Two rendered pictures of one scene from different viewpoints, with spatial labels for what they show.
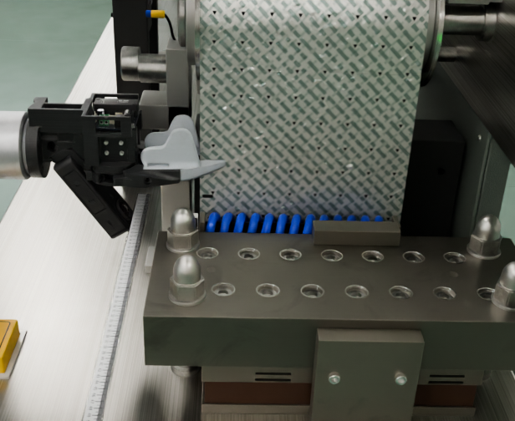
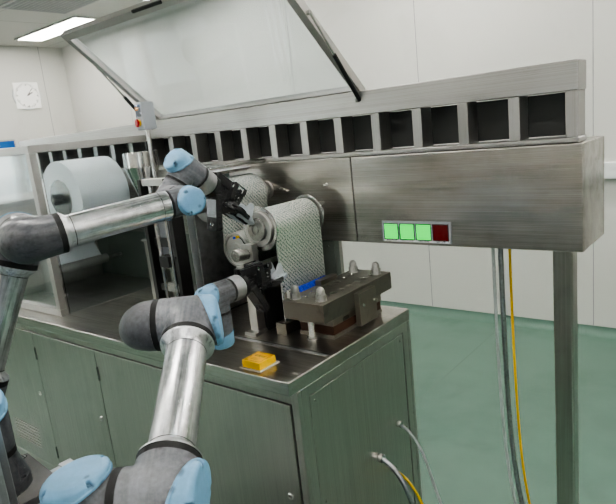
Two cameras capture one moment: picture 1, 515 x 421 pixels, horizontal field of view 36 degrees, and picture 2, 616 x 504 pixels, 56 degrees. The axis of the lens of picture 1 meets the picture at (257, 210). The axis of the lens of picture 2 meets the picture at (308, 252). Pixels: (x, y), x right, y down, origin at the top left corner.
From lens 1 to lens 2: 145 cm
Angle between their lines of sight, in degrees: 48
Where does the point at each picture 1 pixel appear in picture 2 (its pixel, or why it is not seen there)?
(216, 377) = (336, 323)
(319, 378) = (360, 307)
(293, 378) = (350, 315)
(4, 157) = (243, 288)
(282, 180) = (299, 273)
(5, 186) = not seen: outside the picture
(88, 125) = (261, 268)
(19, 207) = not seen: hidden behind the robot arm
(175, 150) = (279, 270)
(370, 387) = (369, 305)
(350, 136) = (310, 252)
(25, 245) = not seen: hidden behind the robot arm
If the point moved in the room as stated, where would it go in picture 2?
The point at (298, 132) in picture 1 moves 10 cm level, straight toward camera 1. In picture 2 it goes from (300, 255) to (322, 257)
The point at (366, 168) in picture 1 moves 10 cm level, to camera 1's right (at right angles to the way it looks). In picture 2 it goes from (315, 261) to (333, 255)
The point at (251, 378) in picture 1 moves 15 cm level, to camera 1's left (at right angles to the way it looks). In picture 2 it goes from (342, 320) to (312, 336)
